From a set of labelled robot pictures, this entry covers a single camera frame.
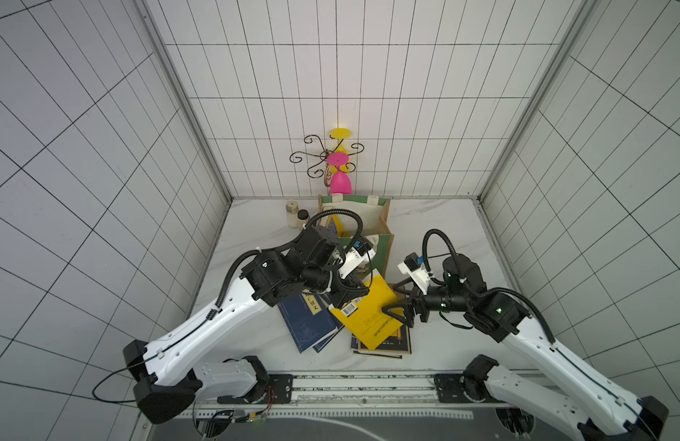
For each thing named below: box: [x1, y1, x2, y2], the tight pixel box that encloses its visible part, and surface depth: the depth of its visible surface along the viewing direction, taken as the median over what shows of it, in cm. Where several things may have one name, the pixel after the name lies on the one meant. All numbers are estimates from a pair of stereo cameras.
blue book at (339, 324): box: [313, 304, 345, 353], surface depth 81 cm
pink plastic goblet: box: [326, 152, 353, 196], surface depth 95 cm
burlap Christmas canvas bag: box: [317, 194, 395, 275], surface depth 92 cm
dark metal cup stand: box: [288, 134, 365, 189], surface depth 91 cm
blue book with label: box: [277, 293, 339, 353], surface depth 83 cm
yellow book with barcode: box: [330, 274, 406, 351], surface depth 65 cm
